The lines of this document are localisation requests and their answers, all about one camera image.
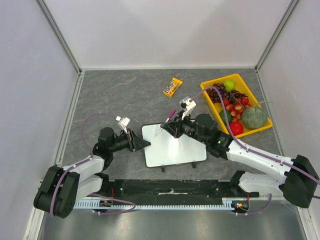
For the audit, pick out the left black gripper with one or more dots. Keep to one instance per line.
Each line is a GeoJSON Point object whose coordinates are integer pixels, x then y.
{"type": "Point", "coordinates": [135, 142]}

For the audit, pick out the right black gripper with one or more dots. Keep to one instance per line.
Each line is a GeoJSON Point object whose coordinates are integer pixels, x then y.
{"type": "Point", "coordinates": [176, 128]}

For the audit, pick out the pink whiteboard marker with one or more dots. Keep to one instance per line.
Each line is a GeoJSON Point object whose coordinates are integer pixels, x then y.
{"type": "Point", "coordinates": [168, 118]}

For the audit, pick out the white whiteboard black frame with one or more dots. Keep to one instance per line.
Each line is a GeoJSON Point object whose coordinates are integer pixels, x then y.
{"type": "Point", "coordinates": [165, 150]}

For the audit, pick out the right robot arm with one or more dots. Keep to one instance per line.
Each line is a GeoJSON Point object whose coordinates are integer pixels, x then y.
{"type": "Point", "coordinates": [294, 178]}

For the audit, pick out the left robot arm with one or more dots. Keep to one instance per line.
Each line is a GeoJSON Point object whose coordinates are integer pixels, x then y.
{"type": "Point", "coordinates": [63, 187]}

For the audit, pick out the yellow candy packet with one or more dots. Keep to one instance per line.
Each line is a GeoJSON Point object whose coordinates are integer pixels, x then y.
{"type": "Point", "coordinates": [170, 90]}

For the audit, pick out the dark green lime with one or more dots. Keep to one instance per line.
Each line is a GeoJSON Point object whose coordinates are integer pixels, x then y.
{"type": "Point", "coordinates": [226, 118]}

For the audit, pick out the purple grape bunch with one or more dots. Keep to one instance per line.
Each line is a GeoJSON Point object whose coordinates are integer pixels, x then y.
{"type": "Point", "coordinates": [214, 96]}

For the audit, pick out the red apple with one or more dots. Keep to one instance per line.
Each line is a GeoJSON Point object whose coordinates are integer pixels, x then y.
{"type": "Point", "coordinates": [236, 128]}

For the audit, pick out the light green pear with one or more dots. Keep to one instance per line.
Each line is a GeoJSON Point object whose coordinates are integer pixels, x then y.
{"type": "Point", "coordinates": [230, 85]}

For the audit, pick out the yellow plastic tray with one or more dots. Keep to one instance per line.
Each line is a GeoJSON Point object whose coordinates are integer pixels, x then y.
{"type": "Point", "coordinates": [217, 107]}

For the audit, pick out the green netted melon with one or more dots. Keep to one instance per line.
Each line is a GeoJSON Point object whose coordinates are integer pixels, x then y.
{"type": "Point", "coordinates": [254, 117]}

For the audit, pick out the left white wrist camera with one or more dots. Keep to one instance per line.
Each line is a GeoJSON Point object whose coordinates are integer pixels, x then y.
{"type": "Point", "coordinates": [123, 123]}

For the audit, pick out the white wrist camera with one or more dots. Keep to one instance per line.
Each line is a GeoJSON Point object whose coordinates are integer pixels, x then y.
{"type": "Point", "coordinates": [188, 105]}
{"type": "Point", "coordinates": [123, 123]}

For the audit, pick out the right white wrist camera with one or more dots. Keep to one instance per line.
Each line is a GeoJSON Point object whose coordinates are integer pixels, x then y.
{"type": "Point", "coordinates": [188, 105]}

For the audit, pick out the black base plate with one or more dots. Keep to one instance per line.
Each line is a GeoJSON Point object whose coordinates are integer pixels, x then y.
{"type": "Point", "coordinates": [173, 192]}

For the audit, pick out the slotted cable duct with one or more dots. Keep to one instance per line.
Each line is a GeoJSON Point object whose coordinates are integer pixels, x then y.
{"type": "Point", "coordinates": [99, 205]}

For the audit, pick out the left aluminium frame post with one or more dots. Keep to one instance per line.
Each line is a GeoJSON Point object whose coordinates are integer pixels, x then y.
{"type": "Point", "coordinates": [58, 34]}

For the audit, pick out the aluminium frame post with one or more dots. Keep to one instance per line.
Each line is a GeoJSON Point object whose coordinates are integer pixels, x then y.
{"type": "Point", "coordinates": [276, 34]}
{"type": "Point", "coordinates": [58, 34]}

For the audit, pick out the right aluminium frame post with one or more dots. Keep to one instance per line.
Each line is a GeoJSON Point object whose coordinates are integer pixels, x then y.
{"type": "Point", "coordinates": [276, 34]}

